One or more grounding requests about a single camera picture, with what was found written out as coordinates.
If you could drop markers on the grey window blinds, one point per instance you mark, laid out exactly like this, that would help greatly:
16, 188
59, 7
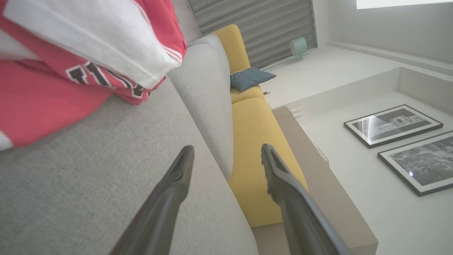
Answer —
265, 24

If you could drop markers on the red Bulls 23 jersey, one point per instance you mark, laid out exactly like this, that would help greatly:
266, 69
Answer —
88, 32

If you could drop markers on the yellow sofa section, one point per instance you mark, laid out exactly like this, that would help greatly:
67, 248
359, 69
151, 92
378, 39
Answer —
254, 141

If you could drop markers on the red shorts with white trim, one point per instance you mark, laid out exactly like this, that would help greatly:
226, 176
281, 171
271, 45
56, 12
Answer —
42, 106

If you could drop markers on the teal cushion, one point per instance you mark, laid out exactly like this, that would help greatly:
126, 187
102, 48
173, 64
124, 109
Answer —
247, 78

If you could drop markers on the black framed photo print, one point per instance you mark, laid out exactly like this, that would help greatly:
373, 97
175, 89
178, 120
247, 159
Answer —
391, 124
424, 163

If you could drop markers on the mint green fan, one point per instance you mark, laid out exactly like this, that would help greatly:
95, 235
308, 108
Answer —
298, 46

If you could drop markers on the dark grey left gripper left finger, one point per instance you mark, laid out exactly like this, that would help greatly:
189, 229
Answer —
162, 209

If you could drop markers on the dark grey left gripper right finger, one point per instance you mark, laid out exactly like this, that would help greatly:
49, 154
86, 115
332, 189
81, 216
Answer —
300, 219

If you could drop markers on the white wall socket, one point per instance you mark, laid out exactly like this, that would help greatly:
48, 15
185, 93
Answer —
322, 156

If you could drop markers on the grey fabric sofa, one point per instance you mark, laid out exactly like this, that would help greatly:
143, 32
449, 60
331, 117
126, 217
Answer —
106, 177

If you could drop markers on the beige wooden ledge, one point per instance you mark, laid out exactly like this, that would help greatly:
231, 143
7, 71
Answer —
329, 198

